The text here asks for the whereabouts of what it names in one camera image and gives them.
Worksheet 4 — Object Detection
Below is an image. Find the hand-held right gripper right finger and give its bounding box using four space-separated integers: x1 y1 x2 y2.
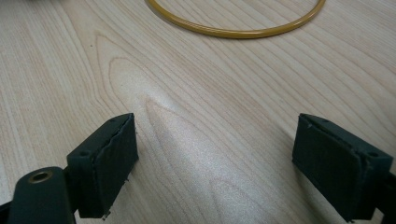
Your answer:
291 113 394 223

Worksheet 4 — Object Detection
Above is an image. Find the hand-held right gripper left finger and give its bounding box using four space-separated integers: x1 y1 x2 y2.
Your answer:
66 112 140 219

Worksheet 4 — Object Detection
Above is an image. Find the yellow rubber ring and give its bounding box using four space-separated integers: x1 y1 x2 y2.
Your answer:
145 0 327 40

